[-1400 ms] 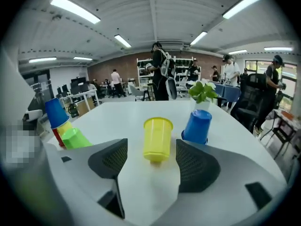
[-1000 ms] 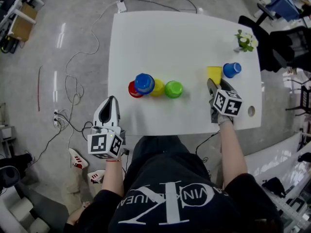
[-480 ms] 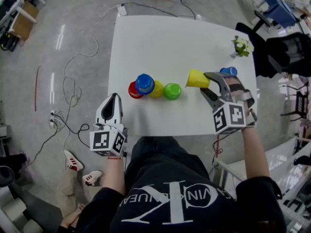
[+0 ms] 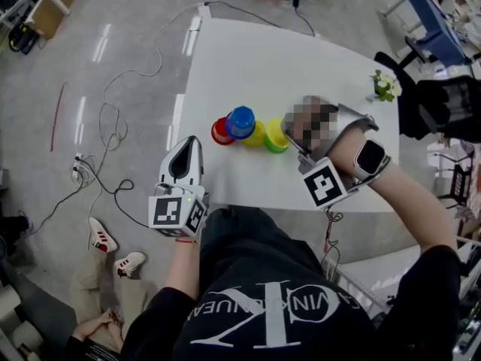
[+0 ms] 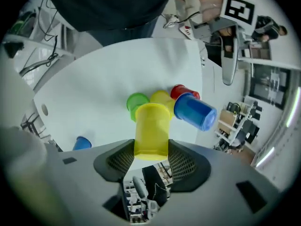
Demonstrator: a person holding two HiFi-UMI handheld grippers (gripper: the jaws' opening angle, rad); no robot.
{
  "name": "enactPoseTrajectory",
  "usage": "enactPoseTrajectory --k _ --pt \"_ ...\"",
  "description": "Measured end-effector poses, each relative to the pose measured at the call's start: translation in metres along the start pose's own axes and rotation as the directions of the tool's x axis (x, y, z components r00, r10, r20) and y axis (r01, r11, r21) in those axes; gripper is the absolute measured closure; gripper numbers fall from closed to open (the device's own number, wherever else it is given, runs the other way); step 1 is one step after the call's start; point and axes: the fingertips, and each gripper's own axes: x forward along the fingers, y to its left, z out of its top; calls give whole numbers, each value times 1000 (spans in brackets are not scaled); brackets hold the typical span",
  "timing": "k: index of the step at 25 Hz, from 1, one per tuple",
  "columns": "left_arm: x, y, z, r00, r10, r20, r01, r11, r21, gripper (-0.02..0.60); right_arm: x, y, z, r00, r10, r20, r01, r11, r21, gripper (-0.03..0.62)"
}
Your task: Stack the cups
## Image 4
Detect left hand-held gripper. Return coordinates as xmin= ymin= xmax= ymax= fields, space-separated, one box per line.
xmin=147 ymin=135 xmax=212 ymax=239

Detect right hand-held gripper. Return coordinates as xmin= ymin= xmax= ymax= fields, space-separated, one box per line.
xmin=280 ymin=103 xmax=380 ymax=211

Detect green paper cup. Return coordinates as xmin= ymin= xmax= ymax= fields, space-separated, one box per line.
xmin=263 ymin=131 xmax=292 ymax=154

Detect red paper cup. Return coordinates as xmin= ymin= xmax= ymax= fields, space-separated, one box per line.
xmin=210 ymin=117 xmax=237 ymax=147

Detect blue paper cup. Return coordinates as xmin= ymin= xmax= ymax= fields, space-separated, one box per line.
xmin=225 ymin=105 xmax=257 ymax=141

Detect person's right forearm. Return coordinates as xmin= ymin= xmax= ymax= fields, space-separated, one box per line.
xmin=328 ymin=126 xmax=458 ymax=256

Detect person's left forearm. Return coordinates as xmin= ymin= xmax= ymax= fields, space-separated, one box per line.
xmin=162 ymin=238 xmax=201 ymax=301

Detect silver smartwatch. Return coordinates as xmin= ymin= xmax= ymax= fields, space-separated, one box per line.
xmin=352 ymin=138 xmax=393 ymax=185

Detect white table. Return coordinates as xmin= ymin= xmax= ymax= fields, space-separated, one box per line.
xmin=179 ymin=17 xmax=402 ymax=214

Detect person's black trousers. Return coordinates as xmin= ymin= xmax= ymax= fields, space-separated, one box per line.
xmin=198 ymin=205 xmax=325 ymax=297

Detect white power strip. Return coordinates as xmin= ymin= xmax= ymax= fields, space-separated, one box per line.
xmin=71 ymin=152 xmax=87 ymax=182

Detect small potted plant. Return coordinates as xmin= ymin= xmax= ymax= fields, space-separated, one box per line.
xmin=369 ymin=69 xmax=403 ymax=103

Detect red floor stick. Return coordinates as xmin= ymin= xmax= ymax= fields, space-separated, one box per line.
xmin=49 ymin=81 xmax=70 ymax=153

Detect black office chair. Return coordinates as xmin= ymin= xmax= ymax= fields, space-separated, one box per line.
xmin=374 ymin=50 xmax=481 ymax=143

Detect black metal chair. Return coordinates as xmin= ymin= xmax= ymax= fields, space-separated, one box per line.
xmin=437 ymin=152 xmax=476 ymax=211

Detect person's black printed shirt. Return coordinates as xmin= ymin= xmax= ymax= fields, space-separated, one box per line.
xmin=123 ymin=244 xmax=464 ymax=361

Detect blue covered table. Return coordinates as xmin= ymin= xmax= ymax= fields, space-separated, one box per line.
xmin=393 ymin=0 xmax=471 ymax=68

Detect black yellow vacuum cleaner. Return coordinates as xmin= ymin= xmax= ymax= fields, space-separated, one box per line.
xmin=8 ymin=22 xmax=39 ymax=56

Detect cardboard box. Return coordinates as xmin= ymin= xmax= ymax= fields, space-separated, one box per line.
xmin=27 ymin=0 xmax=77 ymax=39

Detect white office desk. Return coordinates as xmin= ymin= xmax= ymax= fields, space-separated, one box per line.
xmin=0 ymin=0 xmax=73 ymax=30

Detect black floor cable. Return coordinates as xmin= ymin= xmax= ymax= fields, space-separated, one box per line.
xmin=27 ymin=156 xmax=152 ymax=237

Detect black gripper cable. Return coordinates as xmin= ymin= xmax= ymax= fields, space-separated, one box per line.
xmin=322 ymin=208 xmax=344 ymax=267

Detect white floor cable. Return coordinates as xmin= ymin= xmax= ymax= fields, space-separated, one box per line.
xmin=98 ymin=3 xmax=206 ymax=153

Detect black power cable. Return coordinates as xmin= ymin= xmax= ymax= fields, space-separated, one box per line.
xmin=204 ymin=1 xmax=317 ymax=38

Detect white metal frame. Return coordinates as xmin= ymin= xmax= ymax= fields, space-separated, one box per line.
xmin=322 ymin=238 xmax=481 ymax=361

